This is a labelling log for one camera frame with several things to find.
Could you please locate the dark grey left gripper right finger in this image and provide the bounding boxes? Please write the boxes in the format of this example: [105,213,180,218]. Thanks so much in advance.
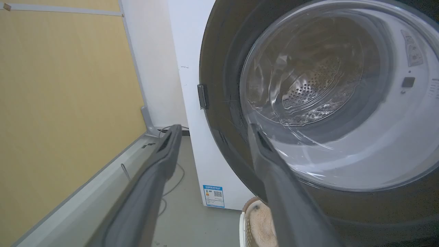
[248,123,343,247]

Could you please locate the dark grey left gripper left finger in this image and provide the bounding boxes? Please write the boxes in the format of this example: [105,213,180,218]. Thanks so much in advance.
[86,124,182,247]

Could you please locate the round dark washing machine door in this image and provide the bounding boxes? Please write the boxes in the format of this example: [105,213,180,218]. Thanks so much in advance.
[199,0,439,247]

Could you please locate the white washing machine body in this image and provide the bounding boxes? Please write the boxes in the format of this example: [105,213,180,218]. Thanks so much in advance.
[168,0,256,210]

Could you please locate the beige fluffy cloth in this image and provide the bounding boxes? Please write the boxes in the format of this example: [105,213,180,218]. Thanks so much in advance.
[248,201,277,247]

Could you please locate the white laundry basket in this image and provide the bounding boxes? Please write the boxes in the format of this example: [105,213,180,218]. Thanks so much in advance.
[239,197,275,247]

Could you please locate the blue energy label sticker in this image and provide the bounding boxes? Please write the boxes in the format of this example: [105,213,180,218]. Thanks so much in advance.
[203,185,225,208]

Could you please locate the thin grey floor cable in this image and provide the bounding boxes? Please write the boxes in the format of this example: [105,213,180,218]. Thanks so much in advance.
[157,126,190,216]

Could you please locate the grey wall baseboard trim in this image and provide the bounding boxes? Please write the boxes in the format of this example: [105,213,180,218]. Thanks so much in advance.
[12,106,162,247]

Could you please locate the grey wall rail strip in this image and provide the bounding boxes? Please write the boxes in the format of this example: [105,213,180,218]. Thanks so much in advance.
[0,3,124,17]

